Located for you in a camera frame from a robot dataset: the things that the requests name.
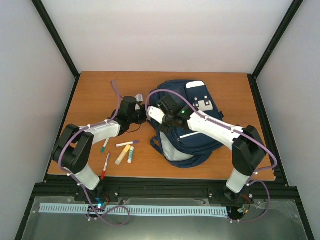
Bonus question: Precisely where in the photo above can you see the purple capped white marker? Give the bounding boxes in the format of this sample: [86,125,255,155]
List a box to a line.
[115,140,140,148]

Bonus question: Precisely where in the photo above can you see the navy blue student backpack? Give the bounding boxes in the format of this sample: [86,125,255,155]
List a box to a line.
[149,79,224,169]

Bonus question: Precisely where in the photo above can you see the green white glue stick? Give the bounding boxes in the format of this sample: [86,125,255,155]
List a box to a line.
[127,146,135,164]

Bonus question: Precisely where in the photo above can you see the green capped white marker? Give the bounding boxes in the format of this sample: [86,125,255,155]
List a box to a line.
[100,138,110,153]

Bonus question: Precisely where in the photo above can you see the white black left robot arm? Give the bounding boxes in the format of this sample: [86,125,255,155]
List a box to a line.
[51,94,147,202]

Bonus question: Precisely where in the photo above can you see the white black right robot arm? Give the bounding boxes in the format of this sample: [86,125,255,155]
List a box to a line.
[146,94,266,195]

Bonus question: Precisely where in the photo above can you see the yellow highlighter marker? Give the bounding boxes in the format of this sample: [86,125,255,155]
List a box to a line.
[115,144,131,165]

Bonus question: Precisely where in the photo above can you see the red white marker pen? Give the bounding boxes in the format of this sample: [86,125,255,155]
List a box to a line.
[100,152,111,180]

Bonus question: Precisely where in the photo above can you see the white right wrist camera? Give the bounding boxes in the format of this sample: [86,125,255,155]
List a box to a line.
[146,106,165,124]

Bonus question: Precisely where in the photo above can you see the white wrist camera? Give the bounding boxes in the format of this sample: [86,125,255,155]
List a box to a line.
[146,106,165,124]
[135,93,144,103]

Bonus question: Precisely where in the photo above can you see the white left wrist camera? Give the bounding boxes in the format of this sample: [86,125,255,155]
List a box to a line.
[135,93,144,103]

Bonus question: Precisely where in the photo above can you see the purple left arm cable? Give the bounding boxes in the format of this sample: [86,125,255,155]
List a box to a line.
[59,79,132,227]

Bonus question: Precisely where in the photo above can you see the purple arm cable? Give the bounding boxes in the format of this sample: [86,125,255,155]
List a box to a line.
[59,79,132,227]
[145,89,279,224]

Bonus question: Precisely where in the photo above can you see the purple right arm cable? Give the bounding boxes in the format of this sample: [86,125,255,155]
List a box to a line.
[145,89,279,224]

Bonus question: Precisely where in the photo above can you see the black aluminium frame rail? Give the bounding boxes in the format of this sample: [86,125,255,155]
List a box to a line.
[32,174,300,203]

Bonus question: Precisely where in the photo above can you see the light blue slotted cable duct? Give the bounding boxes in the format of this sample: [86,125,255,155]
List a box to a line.
[38,203,228,218]

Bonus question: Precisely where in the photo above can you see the black left corner post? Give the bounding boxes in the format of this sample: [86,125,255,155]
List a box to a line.
[31,0,81,78]

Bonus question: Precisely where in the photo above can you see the black corner post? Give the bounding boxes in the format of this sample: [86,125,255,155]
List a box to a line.
[252,0,305,76]
[31,0,81,78]

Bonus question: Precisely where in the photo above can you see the black right corner post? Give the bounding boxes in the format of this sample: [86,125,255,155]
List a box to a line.
[252,0,305,76]

